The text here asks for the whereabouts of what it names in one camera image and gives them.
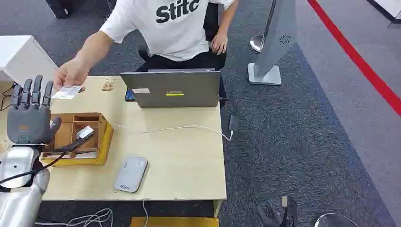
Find yellow wooden board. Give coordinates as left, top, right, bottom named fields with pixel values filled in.
left=130, top=216, right=220, bottom=227

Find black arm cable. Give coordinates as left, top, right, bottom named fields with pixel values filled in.
left=0, top=134, right=95, bottom=192

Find small wooden clips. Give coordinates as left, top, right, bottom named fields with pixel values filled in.
left=101, top=78, right=115, bottom=92

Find person's left hand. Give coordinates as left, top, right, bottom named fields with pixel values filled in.
left=211, top=31, right=229, bottom=56

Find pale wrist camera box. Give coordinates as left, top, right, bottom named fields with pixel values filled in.
left=76, top=125, right=95, bottom=140

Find white desk cable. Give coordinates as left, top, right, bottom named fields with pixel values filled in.
left=111, top=122, right=235, bottom=142

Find person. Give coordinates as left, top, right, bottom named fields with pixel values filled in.
left=52, top=0, right=240, bottom=93

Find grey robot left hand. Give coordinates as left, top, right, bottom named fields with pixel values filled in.
left=7, top=74, right=62, bottom=145

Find white cabinet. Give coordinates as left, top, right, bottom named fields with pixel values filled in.
left=0, top=35, right=59, bottom=92

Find grey card reader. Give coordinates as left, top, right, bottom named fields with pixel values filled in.
left=113, top=156, right=149, bottom=194

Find chrome stanchion with round base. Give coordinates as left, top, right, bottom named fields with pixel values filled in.
left=249, top=0, right=278, bottom=54

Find grey standing sign panel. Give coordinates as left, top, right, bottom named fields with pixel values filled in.
left=247, top=0, right=297, bottom=86

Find white hanging cable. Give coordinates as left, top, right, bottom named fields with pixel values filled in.
left=141, top=200, right=150, bottom=227

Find grey laptop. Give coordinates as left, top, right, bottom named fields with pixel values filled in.
left=119, top=68, right=222, bottom=109

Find person's right hand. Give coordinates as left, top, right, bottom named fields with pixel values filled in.
left=52, top=61, right=90, bottom=93

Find black bin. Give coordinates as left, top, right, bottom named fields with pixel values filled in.
left=45, top=0, right=75, bottom=20

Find chrome round base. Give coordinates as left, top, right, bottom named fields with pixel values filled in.
left=314, top=212, right=360, bottom=227

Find wooden card box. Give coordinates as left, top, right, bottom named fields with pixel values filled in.
left=40, top=112, right=114, bottom=167

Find pale wooden desk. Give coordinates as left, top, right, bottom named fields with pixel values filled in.
left=0, top=75, right=228, bottom=218

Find white floor cables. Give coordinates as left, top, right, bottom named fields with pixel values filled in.
left=34, top=208, right=113, bottom=227

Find thin black cable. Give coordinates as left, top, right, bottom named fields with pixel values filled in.
left=0, top=81, right=18, bottom=112

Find pale printed card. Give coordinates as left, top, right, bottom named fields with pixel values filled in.
left=51, top=85, right=83, bottom=101

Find white platform with black edge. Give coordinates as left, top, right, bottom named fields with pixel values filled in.
left=366, top=0, right=401, bottom=29

